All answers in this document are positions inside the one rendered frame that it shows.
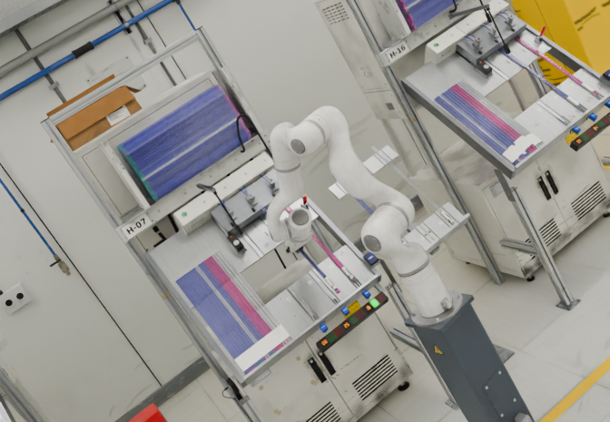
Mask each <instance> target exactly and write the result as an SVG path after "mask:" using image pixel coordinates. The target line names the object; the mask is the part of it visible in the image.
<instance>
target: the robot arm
mask: <svg viewBox="0 0 610 422"><path fill-rule="evenodd" d="M324 143H326V144H327V146H328V150H329V157H330V171H331V173H332V174H333V176H334V177H335V179H336V180H337V181H338V182H339V184H340V185H341V186H342V188H343V189H344V190H345V191H346V192H347V193H348V194H350V195H351V196H352V197H354V198H356V199H359V200H367V201H370V202H371V203H373V204H374V205H375V206H376V208H377V209H376V210H375V212H374V213H373V214H372V215H371V216H370V217H369V219H368V220H367V221H366V223H365V224H364V226H363V228H362V230H361V239H362V242H363V244H364V246H365V248H366V249H367V250H368V251H369V252H370V253H372V254H375V255H377V256H380V257H382V258H384V259H386V260H388V261H389V262H390V263H391V264H392V265H393V267H394V269H395V271H396V272H397V274H398V276H399V277H400V279H401V281H402V283H403V284H404V286H405V288H406V289H407V291H408V294H409V295H410V297H411V298H412V300H413V301H414V303H415V305H416V307H415V308H414V310H413V312H412V315H411V318H412V320H413V322H414V323H415V325H417V326H419V327H432V326H435V325H437V324H440V323H442V322H444V321H446V320H448V319H450V318H451V317H453V316H454V315H455V314H456V313H457V312H458V311H459V309H460V308H461V306H462V304H463V297H462V295H461V293H460V292H459V291H457V290H447V288H446V287H445V285H444V283H443V281H442V279H441V278H440V277H439V275H438V272H437V270H436V269H435V267H434V265H433V263H432V261H431V260H430V258H429V256H428V254H427V253H426V251H425V249H424V248H423V247H422V246H421V245H420V244H419V243H417V242H407V243H404V244H403V242H402V241H401V237H402V235H403V234H404V233H405V232H406V230H407V229H408V227H409V226H410V225H411V223H412V222H413V221H414V218H415V209H414V206H413V204H412V203H411V201H410V200H409V199H408V198H407V197H406V196H405V195H403V194H402V193H400V192H398V191H396V190H394V189H392V188H390V187H389V186H387V185H385V184H384V183H382V182H380V181H378V180H377V179H376V178H375V177H373V176H372V174H371V173H370V172H369V171H368V170H367V168H366V167H365V166H364V164H363V163H362V162H361V160H360V159H359V157H358V156H357V155H356V153H355V152H354V150H353V147H352V145H351V141H350V137H349V127H348V123H347V121H346V119H345V117H344V115H343V114H342V113H341V111H339V110H338V109H337V108H335V107H333V106H322V107H320V108H319V109H317V110H316V111H314V112H313V113H312V114H310V115H309V116H308V117H307V118H306V119H305V120H303V121H302V122H301V123H300V124H299V125H297V126H295V125H294V124H293V123H289V122H285V123H280V124H278V125H277V126H276V127H274V128H273V130H272V131H271V136H270V145H271V153H272V158H273V161H274V166H275V171H276V174H277V178H278V183H279V186H280V191H279V192H278V193H277V194H276V196H275V197H274V198H273V200H272V201H271V203H270V205H269V208H268V210H267V223H268V228H269V232H270V236H271V238H272V240H273V241H275V242H280V241H284V240H285V246H286V247H288V246H289V247H288V248H287V249H286V251H287V253H289V252H297V253H298V254H299V253H300V250H299V248H302V249H303V248H304V245H305V244H306V243H307V242H308V241H310V239H311V232H310V229H311V219H312V218H311V214H310V212H309V211H308V210H306V209H304V208H296V209H294V210H293V211H291V212H290V215H289V217H288V218H286V219H283V220H280V216H281V214H282V213H283V212H284V211H285V209H287V208H288V207H289V206H290V205H292V203H294V202H295V201H297V200H299V199H300V198H301V197H302V196H303V195H304V193H305V186H304V181H303V176H302V170H301V166H300V157H304V156H307V155H310V154H312V153H314V152H315V151H317V150H318V149H319V148H320V147H321V146H322V145H323V144H324Z"/></svg>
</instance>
